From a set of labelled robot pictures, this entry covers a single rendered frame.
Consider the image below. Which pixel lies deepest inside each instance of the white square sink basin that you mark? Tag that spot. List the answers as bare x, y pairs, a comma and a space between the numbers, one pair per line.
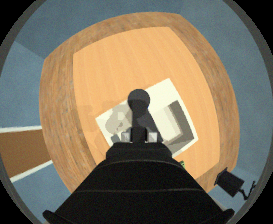
173, 122

